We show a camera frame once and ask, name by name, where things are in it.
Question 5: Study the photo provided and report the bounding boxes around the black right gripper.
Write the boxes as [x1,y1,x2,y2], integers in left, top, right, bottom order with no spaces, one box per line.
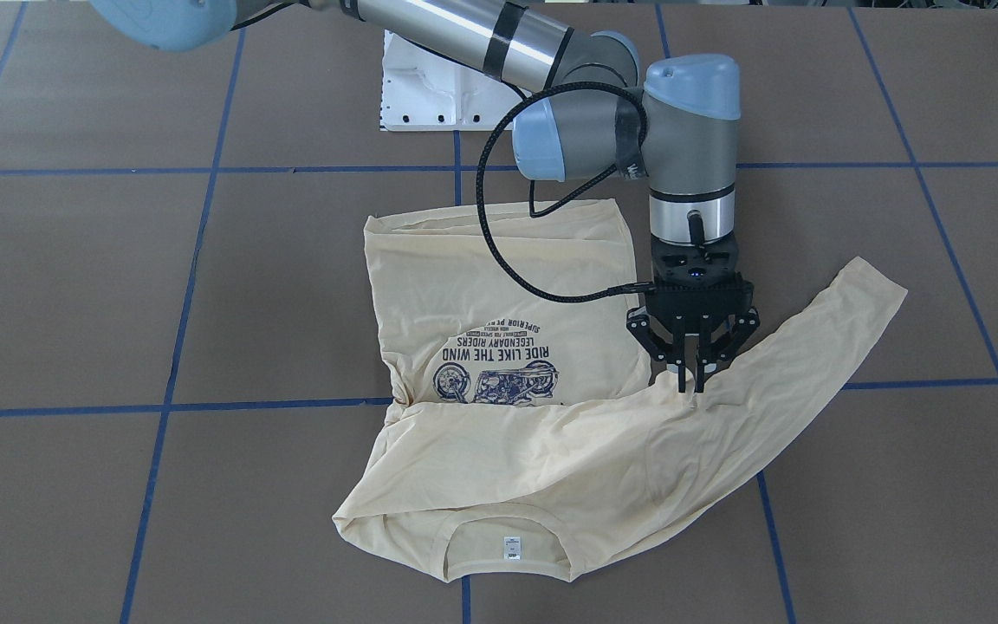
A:
[625,234,760,394]

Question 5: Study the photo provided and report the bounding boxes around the cream long-sleeve printed shirt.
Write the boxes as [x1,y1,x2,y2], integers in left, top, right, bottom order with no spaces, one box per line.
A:
[333,205,907,582]

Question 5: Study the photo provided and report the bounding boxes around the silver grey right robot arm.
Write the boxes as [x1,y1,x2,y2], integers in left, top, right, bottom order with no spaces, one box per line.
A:
[340,1,759,392]

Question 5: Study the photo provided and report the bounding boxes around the blue tape grid lines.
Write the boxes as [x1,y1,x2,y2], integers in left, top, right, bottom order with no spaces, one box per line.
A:
[0,1,998,623]

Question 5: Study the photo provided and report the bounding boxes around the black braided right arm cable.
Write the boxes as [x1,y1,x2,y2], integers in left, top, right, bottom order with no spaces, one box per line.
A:
[476,81,658,304]

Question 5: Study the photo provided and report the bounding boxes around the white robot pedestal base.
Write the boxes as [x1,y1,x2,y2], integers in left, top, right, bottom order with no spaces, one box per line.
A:
[379,31,530,132]

